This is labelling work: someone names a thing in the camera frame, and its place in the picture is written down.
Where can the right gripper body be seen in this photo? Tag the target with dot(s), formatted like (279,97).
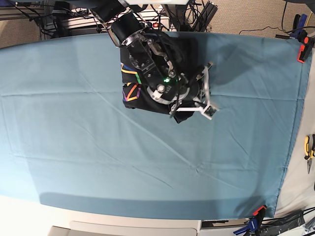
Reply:
(197,93)

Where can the black T-shirt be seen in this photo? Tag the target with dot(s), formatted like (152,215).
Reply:
(155,67)

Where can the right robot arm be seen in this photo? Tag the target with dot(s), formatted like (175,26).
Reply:
(119,21)

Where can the white power strip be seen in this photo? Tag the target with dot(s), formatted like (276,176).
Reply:
(80,22)

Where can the orange black clamp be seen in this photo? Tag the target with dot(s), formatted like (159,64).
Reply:
(307,44)

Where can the blue clamp top right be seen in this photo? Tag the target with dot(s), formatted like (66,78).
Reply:
(299,21)

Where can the blue clamp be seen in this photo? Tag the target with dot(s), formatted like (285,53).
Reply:
(299,21)
(253,226)

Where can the teal table cloth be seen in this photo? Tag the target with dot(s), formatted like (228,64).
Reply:
(66,139)

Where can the blue clamp bottom right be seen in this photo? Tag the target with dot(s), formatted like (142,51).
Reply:
(253,226)

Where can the black bag bottom right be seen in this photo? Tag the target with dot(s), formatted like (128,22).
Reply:
(277,227)

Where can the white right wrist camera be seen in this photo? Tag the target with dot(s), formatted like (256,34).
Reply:
(208,111)

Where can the yellow handled pliers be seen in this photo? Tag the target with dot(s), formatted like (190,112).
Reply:
(309,150)

